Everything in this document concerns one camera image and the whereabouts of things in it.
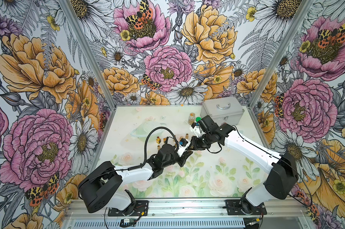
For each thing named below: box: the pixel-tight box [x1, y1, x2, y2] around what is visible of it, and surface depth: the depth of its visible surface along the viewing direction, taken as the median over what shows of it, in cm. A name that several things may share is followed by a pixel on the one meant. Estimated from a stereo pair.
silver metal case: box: [200, 95, 245, 125], surface depth 102 cm
